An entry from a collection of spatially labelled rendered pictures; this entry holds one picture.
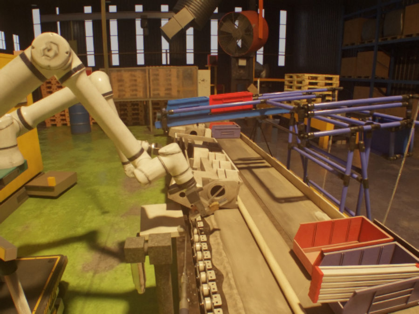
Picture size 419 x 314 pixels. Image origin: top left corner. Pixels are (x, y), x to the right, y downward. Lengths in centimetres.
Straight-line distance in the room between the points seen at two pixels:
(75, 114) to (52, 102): 631
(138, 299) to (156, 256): 166
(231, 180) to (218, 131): 176
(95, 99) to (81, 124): 698
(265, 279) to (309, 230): 28
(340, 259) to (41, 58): 121
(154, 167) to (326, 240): 81
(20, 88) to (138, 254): 73
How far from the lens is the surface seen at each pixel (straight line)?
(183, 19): 825
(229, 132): 321
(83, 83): 114
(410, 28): 1255
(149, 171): 108
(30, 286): 194
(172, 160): 109
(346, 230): 131
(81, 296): 223
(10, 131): 172
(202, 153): 189
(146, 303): 206
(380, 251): 115
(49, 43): 98
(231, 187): 148
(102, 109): 114
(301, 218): 152
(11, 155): 173
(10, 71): 102
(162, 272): 47
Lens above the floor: 147
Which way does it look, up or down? 17 degrees down
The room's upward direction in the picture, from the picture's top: straight up
